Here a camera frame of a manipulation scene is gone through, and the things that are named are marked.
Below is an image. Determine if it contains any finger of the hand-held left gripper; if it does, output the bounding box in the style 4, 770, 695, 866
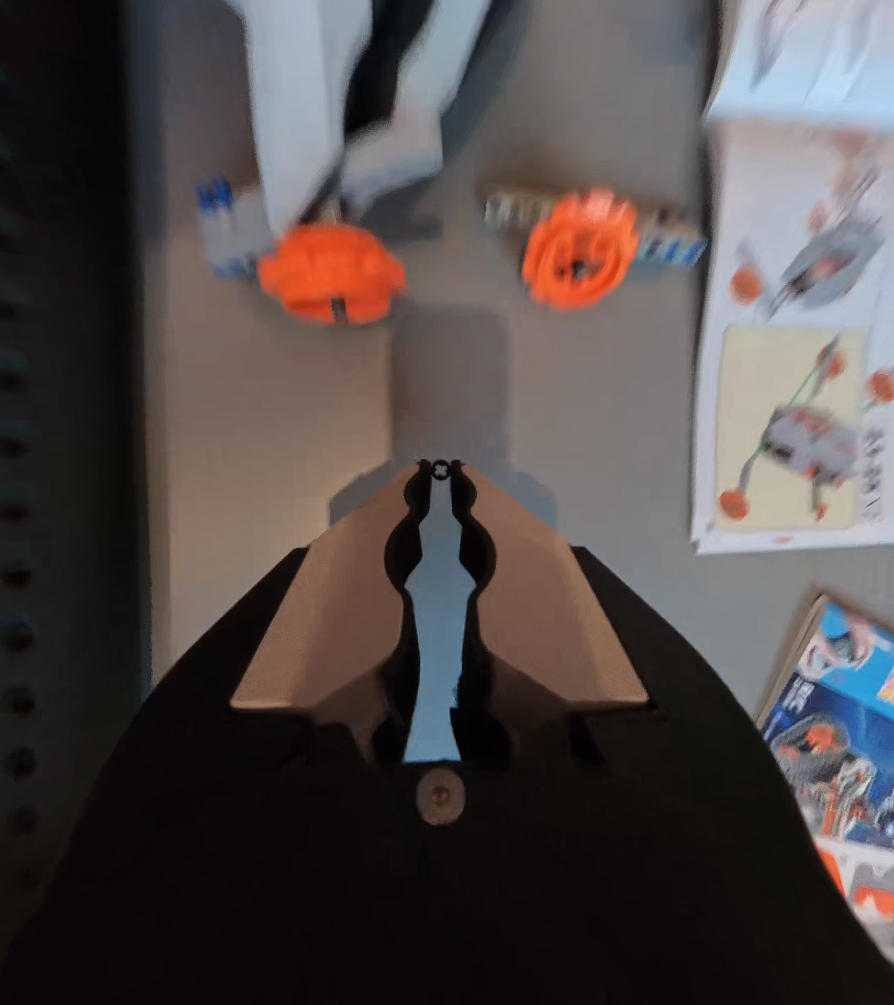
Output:
229, 0, 373, 230
343, 0, 489, 201

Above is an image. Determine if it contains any blue printed leaflet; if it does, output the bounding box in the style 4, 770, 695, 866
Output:
757, 595, 894, 857

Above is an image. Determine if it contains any black dotted mat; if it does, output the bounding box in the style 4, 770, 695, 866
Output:
0, 0, 153, 1005

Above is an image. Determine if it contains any white instruction booklet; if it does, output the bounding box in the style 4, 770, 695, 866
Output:
690, 0, 894, 554

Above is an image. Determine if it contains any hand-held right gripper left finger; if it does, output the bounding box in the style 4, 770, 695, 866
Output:
231, 459, 434, 763

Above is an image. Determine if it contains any orange wheel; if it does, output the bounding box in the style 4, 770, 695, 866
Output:
485, 187, 709, 309
196, 179, 406, 325

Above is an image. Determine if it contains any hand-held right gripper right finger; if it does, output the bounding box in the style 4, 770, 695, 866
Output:
447, 459, 650, 763

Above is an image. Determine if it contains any grey desk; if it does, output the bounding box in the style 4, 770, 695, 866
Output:
121, 0, 894, 865

